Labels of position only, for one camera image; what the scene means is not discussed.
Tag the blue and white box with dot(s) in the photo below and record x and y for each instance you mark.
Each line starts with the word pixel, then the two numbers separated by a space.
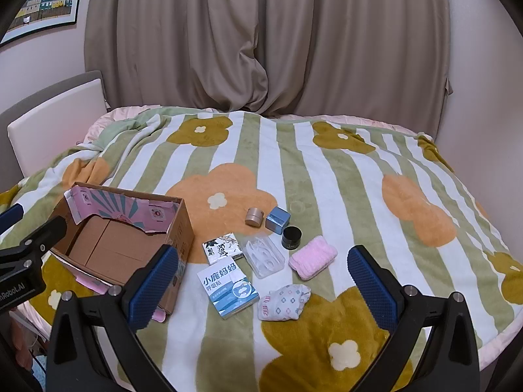
pixel 226 290

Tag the cardboard box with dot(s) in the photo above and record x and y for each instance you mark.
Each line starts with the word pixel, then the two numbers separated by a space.
pixel 102 245

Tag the beige curtain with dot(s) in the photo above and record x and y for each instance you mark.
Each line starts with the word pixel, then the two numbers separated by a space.
pixel 245 28

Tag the clear plastic case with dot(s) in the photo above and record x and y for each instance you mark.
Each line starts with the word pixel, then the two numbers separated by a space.
pixel 264 257

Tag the white headboard cushion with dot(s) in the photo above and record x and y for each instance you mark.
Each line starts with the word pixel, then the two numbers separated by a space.
pixel 53 126

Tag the pink towel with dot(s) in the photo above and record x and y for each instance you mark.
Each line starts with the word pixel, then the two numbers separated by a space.
pixel 312 258

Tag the pink quilt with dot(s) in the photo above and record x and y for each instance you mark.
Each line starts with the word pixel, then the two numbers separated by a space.
pixel 98 124

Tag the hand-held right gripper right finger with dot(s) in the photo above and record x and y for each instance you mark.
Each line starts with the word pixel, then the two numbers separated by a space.
pixel 369 281

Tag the black round jar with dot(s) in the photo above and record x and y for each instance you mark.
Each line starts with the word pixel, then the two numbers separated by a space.
pixel 291 237

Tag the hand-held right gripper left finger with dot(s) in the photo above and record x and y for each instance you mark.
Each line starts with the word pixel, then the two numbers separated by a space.
pixel 153 290

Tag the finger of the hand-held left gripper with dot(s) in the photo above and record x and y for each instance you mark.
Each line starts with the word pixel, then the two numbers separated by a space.
pixel 10 218
pixel 45 230

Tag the grey bed headboard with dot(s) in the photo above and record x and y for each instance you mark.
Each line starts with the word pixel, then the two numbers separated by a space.
pixel 49 85

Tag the white patterned cloth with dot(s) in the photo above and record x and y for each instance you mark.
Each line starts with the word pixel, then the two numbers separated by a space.
pixel 284 302

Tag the flower striped blanket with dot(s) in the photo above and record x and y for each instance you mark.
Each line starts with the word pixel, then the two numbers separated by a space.
pixel 286 163

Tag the small blue box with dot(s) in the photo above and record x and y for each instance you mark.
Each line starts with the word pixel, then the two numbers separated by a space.
pixel 278 220

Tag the small gold jar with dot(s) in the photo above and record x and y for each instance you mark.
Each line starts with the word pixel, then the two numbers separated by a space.
pixel 255 217

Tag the wall poster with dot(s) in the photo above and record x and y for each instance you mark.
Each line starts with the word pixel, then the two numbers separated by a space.
pixel 45 4

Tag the black and white tissue packet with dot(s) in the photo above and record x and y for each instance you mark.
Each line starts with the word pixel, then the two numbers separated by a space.
pixel 221 249

